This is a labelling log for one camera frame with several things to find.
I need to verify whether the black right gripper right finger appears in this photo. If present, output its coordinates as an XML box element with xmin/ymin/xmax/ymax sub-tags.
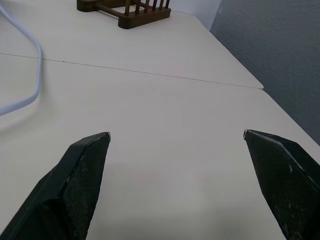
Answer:
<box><xmin>243</xmin><ymin>129</ymin><xmax>320</xmax><ymax>240</ymax></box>

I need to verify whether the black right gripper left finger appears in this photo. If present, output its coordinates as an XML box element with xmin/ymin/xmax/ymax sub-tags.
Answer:
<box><xmin>0</xmin><ymin>131</ymin><xmax>112</xmax><ymax>240</ymax></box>

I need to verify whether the dark wooden rack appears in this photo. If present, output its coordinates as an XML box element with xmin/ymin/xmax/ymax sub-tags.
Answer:
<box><xmin>76</xmin><ymin>0</ymin><xmax>172</xmax><ymax>30</ymax></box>

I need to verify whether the white power cable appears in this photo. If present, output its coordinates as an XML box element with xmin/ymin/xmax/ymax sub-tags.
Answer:
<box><xmin>0</xmin><ymin>4</ymin><xmax>43</xmax><ymax>116</ymax></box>

